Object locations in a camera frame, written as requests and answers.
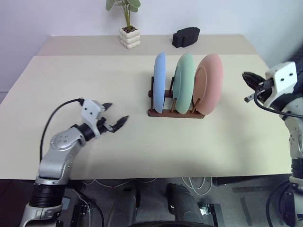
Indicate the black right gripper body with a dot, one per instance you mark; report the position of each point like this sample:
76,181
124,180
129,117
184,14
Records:
266,91

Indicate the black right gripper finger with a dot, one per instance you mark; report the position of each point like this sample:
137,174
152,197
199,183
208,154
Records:
254,84
252,76

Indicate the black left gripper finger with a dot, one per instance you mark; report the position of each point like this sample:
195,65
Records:
107,106
119,123

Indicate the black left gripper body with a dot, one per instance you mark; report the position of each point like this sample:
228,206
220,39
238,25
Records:
103,126

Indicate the pink plate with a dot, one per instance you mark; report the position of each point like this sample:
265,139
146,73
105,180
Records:
208,87

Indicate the dark wooden dish rack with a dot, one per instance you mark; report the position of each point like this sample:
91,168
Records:
170,114

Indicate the blue plate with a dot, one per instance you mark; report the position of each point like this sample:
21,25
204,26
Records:
159,80

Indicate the green plate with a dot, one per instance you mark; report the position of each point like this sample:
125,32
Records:
185,82

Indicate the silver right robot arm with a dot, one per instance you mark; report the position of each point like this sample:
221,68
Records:
296,132

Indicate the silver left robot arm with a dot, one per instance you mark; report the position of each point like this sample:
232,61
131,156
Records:
56,160

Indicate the white bubbled plant pot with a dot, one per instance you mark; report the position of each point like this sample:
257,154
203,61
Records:
130,39

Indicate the black foam block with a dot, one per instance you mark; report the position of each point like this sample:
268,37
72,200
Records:
185,37

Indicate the dark rounded shape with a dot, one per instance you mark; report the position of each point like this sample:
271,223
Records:
125,205
182,205

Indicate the green leafy plant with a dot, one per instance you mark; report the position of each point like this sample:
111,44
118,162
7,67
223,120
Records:
127,14

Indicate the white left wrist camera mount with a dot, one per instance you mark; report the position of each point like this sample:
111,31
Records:
90,111

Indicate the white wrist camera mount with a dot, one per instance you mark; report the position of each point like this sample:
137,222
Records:
284,78
90,111

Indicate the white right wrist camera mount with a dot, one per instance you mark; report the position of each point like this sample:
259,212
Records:
284,78

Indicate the black table frame bar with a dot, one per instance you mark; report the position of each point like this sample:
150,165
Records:
248,180

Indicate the black metal floor bracket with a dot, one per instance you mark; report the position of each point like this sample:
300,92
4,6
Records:
214,214
79,215

